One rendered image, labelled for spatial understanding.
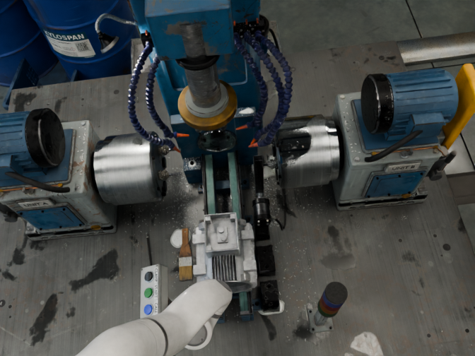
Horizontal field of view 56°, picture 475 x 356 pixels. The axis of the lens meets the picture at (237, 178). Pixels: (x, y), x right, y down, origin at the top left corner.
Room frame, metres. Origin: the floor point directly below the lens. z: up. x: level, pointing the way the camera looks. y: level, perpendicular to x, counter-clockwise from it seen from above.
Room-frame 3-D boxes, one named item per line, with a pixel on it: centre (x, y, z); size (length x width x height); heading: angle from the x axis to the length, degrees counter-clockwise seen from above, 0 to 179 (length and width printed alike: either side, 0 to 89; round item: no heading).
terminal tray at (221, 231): (0.48, 0.07, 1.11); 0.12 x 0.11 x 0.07; 177
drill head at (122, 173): (0.81, 0.41, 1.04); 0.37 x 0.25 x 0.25; 88
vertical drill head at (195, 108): (0.83, 0.06, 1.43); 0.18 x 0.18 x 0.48
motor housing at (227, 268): (0.44, 0.07, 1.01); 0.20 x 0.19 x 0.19; 177
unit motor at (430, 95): (0.74, -0.57, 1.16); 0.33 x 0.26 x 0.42; 88
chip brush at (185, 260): (0.54, 0.23, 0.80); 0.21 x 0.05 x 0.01; 177
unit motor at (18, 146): (0.79, 0.70, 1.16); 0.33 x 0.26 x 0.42; 88
